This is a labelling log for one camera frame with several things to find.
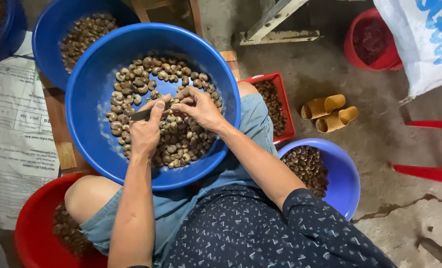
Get person's right hand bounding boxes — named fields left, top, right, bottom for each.
left=170, top=86, right=226, bottom=133

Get person's left hand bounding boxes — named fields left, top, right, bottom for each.
left=129, top=94, right=172, bottom=158

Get small dark peeling knife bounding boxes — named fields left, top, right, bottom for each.
left=130, top=108, right=152, bottom=122

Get large blue plastic basin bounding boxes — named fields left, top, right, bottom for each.
left=65, top=22, right=241, bottom=191

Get pile of unpeeled cashew kernels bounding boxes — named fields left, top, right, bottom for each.
left=106, top=52, right=224, bottom=170

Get person's right leg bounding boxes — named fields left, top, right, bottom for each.
left=237, top=82, right=260, bottom=98

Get person's leg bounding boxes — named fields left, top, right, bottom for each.
left=65, top=175, right=123, bottom=226
left=237, top=82, right=260, bottom=98

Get red plastic crate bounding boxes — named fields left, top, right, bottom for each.
left=237, top=72, right=296, bottom=145

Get cashew kernels in crate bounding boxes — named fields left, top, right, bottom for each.
left=252, top=80, right=288, bottom=137

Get blue denim shorts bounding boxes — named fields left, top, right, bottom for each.
left=80, top=93, right=281, bottom=261

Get person's left leg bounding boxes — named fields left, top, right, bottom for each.
left=65, top=175, right=123, bottom=226

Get yellow plastic slipper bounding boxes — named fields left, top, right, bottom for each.
left=315, top=106, right=360, bottom=133
left=301, top=94, right=346, bottom=120

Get heap of brown cashew kernels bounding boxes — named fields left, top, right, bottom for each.
left=60, top=13, right=119, bottom=74

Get heap of dark cashew kernels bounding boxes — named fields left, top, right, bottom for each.
left=280, top=145, right=329, bottom=198

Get heap of cashew skins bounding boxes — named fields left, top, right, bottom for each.
left=52, top=203, right=93, bottom=257

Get white printed woven sack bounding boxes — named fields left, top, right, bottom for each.
left=0, top=32, right=61, bottom=229

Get dark patterned shirt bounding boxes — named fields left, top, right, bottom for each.
left=128, top=184, right=398, bottom=268

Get red plastic basin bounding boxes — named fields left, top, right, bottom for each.
left=14, top=173, right=108, bottom=268

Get light blue plastic basin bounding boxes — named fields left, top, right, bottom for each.
left=277, top=138, right=361, bottom=221

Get red plastic bucket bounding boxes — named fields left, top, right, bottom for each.
left=344, top=7, right=404, bottom=71

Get dark blue plastic tub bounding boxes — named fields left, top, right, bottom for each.
left=0, top=0, right=28, bottom=67

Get white woven sack blue print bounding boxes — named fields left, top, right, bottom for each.
left=373, top=0, right=442, bottom=99

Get red plastic chair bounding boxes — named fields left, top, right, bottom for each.
left=388, top=120, right=442, bottom=186

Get grey metal frame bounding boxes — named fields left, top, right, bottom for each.
left=239, top=0, right=321, bottom=46

